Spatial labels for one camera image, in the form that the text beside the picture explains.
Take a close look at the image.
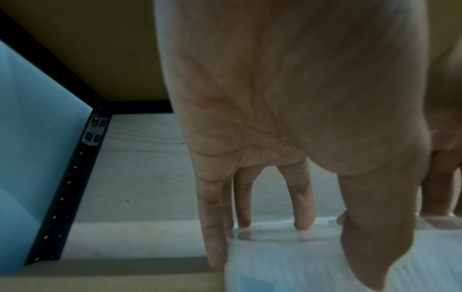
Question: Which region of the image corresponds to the black metal wooden shelf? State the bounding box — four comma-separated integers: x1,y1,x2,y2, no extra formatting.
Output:
0,0,462,292

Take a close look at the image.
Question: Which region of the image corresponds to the person's left hand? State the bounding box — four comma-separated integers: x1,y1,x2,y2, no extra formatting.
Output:
153,0,433,292

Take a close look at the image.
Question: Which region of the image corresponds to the person's right hand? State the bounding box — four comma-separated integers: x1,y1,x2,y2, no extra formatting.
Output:
418,35,462,218

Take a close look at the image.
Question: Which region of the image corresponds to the cotton bud tub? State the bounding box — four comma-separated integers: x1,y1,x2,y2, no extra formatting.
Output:
223,217,362,292

